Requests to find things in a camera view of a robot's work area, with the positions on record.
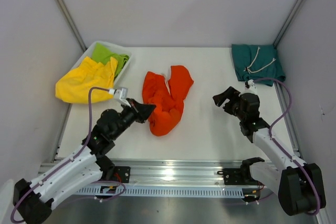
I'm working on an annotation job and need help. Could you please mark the yellow shorts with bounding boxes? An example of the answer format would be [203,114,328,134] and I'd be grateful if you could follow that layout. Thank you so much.
[55,57,118,104]

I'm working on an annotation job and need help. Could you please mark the right aluminium frame post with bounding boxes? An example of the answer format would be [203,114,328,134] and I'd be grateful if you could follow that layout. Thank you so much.
[272,0,306,48]

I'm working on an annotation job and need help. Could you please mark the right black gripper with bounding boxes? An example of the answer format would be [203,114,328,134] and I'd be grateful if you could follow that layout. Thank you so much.
[212,87,246,121]

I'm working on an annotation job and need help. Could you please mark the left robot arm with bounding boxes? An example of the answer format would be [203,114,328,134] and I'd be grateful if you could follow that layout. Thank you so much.
[10,98,155,223]

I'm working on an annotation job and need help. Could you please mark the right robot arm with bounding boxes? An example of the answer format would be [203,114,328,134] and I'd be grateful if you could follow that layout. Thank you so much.
[213,84,326,216]

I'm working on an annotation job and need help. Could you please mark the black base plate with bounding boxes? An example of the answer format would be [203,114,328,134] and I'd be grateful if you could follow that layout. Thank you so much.
[217,168,260,186]
[112,166,131,184]

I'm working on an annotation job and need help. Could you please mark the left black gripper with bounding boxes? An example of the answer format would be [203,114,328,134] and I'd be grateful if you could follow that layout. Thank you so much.
[111,98,156,140]

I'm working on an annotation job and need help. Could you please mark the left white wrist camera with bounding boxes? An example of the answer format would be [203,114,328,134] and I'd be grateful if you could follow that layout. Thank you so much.
[108,87,130,106]

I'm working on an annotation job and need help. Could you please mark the white plastic basket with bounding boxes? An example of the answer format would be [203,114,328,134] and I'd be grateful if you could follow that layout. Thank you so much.
[78,40,134,83]

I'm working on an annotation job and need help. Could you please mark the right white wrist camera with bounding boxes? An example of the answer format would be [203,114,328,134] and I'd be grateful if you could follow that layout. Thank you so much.
[245,80,257,95]

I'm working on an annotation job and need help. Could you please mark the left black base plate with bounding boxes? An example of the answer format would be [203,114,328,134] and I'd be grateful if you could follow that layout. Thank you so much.
[112,166,131,184]

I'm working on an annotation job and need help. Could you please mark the cream drawstring cord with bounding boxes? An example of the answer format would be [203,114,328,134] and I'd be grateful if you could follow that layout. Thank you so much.
[244,46,278,74]

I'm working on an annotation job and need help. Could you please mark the lime green shorts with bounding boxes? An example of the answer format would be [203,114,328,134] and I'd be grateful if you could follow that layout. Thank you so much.
[91,43,130,78]

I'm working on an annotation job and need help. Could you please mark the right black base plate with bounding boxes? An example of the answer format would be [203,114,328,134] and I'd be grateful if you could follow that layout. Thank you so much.
[217,168,260,186]

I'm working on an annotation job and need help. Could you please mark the white slotted cable duct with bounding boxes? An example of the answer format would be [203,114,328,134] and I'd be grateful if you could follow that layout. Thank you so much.
[75,185,244,199]

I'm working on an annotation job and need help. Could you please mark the orange shorts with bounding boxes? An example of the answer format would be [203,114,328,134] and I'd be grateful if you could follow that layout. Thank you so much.
[142,65,194,137]

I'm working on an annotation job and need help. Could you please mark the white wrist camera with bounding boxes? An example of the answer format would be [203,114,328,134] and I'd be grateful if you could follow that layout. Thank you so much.
[108,87,130,106]
[245,80,257,95]

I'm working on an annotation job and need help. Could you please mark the teal green shorts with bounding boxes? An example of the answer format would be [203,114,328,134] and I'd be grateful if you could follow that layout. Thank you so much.
[231,44,286,87]

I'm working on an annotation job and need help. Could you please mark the aluminium frame post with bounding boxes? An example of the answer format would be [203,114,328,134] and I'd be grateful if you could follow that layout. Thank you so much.
[272,0,306,48]
[54,0,87,51]

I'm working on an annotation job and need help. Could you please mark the left aluminium frame post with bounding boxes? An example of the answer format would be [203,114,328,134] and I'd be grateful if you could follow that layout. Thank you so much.
[54,0,87,51]

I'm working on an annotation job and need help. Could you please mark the aluminium mounting rail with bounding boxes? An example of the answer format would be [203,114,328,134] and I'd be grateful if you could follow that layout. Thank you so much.
[112,159,242,188]

